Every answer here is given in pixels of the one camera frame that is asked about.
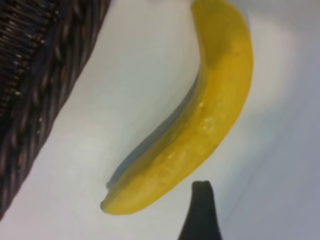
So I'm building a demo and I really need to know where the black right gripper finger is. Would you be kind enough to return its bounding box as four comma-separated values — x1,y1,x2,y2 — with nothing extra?
177,180,224,240

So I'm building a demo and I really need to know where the yellow banana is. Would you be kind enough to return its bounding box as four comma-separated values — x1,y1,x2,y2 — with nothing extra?
99,0,255,216

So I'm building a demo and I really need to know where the dark brown wicker basket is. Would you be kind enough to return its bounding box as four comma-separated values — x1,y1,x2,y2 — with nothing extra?
0,0,112,221

